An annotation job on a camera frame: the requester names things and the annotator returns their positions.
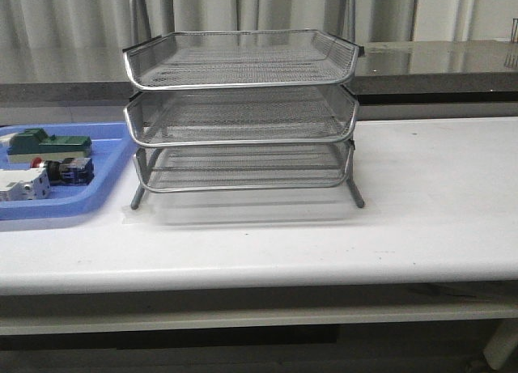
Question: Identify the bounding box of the silver mesh tray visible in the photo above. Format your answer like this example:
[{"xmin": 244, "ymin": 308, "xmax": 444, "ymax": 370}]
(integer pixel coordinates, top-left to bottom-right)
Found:
[
  {"xmin": 123, "ymin": 29, "xmax": 360, "ymax": 91},
  {"xmin": 124, "ymin": 85, "xmax": 359, "ymax": 147},
  {"xmin": 134, "ymin": 142, "xmax": 353, "ymax": 193}
]

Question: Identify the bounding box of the red emergency stop button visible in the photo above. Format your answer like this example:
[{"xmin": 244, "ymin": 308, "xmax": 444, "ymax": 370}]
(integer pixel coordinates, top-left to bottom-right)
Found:
[{"xmin": 31, "ymin": 157, "xmax": 95, "ymax": 185}]

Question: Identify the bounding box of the clear tape patch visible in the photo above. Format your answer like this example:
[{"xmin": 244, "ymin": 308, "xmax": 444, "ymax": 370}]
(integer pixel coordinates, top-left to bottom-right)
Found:
[{"xmin": 121, "ymin": 203, "xmax": 162, "ymax": 225}]

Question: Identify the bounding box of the blue plastic tray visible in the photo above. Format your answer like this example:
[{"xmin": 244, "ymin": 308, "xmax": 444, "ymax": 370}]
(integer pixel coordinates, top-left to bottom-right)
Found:
[{"xmin": 1, "ymin": 122, "xmax": 136, "ymax": 220}]

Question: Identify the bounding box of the white circuit breaker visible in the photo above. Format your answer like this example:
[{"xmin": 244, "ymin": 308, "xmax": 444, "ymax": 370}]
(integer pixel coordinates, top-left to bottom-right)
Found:
[{"xmin": 1, "ymin": 168, "xmax": 51, "ymax": 201}]

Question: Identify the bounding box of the dark stone counter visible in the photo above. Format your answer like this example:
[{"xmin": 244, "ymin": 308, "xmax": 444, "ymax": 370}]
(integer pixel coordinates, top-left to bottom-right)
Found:
[{"xmin": 1, "ymin": 40, "xmax": 517, "ymax": 104}]

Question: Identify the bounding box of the green electrical module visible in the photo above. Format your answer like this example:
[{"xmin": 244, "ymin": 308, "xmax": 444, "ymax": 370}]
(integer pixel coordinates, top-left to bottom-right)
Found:
[{"xmin": 6, "ymin": 128, "xmax": 92, "ymax": 163}]

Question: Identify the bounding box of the white curtain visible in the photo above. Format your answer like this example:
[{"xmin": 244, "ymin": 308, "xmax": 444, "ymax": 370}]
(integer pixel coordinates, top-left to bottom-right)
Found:
[{"xmin": 0, "ymin": 0, "xmax": 518, "ymax": 84}]

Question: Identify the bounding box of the grey metal rack frame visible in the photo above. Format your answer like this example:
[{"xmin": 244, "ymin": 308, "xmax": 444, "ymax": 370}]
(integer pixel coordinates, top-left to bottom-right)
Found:
[{"xmin": 126, "ymin": 0, "xmax": 366, "ymax": 210}]

